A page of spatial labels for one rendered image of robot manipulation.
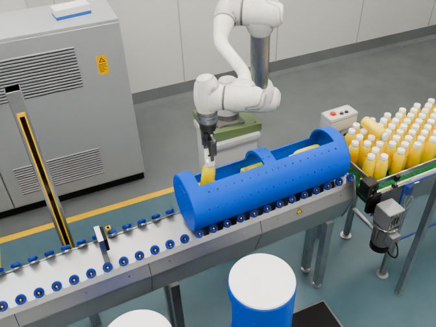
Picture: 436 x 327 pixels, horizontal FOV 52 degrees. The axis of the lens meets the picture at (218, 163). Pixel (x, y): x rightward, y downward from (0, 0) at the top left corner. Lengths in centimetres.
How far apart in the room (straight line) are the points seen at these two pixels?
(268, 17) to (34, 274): 159
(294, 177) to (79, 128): 190
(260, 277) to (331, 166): 72
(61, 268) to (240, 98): 114
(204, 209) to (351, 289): 151
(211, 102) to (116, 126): 188
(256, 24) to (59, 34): 149
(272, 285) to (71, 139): 219
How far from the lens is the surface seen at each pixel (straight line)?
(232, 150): 274
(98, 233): 212
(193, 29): 490
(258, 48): 234
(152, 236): 226
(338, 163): 236
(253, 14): 220
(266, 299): 188
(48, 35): 323
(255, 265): 197
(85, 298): 220
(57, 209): 237
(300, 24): 551
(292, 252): 339
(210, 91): 181
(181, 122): 469
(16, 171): 372
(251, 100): 180
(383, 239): 270
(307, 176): 227
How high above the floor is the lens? 259
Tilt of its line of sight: 39 degrees down
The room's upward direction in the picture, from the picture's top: 2 degrees counter-clockwise
